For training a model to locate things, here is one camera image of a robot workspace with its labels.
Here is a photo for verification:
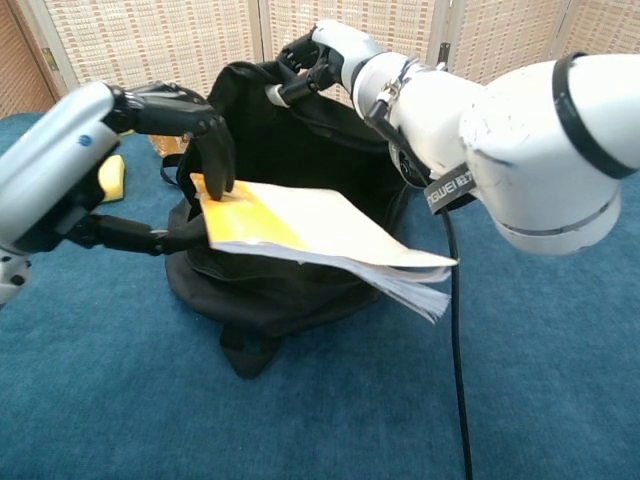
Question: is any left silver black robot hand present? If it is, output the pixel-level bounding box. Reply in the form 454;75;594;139
0;81;236;257

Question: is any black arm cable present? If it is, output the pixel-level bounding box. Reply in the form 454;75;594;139
367;62;475;480

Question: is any woven folding screen panel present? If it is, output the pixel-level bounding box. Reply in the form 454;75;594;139
554;0;640;56
439;0;574;86
257;0;451;109
19;0;269;114

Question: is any yellow sponge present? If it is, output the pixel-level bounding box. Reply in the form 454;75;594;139
97;154;126;204

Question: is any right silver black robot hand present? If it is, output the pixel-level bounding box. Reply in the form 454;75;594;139
264;19;386;109

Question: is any blue table cover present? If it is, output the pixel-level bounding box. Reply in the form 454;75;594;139
0;112;640;480

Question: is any black backpack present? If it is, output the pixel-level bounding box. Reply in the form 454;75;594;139
159;60;436;380

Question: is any white and yellow book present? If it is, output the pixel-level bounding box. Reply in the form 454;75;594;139
189;172;459;325

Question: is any tea bottle with label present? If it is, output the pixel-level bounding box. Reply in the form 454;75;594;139
148;132;194;159

